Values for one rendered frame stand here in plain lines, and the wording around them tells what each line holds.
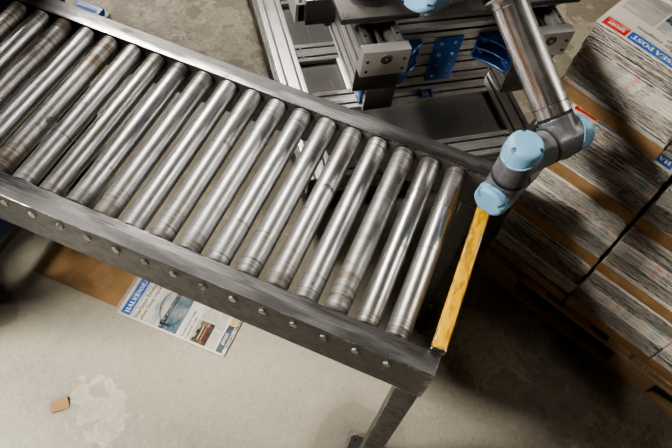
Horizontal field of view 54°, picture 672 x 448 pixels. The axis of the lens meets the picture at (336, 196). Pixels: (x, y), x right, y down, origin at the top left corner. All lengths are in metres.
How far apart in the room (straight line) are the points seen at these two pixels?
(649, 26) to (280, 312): 1.01
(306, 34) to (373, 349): 1.61
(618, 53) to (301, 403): 1.29
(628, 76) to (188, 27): 1.90
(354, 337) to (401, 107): 1.31
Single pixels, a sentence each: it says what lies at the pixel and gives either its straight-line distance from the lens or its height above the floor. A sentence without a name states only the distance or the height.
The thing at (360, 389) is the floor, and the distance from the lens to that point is 2.11.
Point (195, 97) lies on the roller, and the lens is 1.62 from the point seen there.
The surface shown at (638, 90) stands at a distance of 1.65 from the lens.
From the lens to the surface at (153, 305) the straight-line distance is 2.20.
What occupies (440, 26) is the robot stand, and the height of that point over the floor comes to 0.72.
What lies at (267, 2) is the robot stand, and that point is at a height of 0.23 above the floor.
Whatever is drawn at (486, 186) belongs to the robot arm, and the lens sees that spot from 1.40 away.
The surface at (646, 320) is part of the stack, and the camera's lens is 2.13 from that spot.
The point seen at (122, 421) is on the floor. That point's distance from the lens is 2.09.
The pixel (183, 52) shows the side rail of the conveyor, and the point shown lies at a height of 0.80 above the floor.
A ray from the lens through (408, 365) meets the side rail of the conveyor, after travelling 1.29.
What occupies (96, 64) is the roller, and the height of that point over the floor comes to 0.79.
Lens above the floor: 1.98
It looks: 55 degrees down
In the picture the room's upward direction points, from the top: 11 degrees clockwise
